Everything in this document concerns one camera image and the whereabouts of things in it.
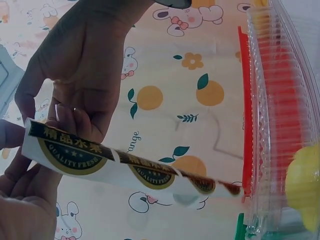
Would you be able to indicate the black wrist band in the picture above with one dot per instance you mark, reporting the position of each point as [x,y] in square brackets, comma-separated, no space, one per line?
[172,3]

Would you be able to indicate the strip of gold black stickers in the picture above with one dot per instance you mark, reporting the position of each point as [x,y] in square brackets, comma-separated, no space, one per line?
[75,155]

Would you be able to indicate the yellow lumpy fruit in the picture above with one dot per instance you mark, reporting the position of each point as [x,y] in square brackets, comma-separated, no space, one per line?
[302,187]

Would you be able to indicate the person's left hand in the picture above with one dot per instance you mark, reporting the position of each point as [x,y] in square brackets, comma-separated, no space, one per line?
[27,215]

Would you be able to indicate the person's right hand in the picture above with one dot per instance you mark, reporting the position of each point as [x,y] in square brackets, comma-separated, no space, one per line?
[85,55]

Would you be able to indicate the red plastic tray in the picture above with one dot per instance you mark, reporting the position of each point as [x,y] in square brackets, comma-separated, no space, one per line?
[246,100]

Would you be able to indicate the yellow plastic tray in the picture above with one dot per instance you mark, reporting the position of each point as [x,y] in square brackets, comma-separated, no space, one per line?
[260,2]

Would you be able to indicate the clear plastic clamshell container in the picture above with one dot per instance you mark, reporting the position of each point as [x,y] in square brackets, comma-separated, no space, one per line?
[265,125]

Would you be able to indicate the green plastic tray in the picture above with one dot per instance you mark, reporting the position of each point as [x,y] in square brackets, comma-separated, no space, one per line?
[240,226]

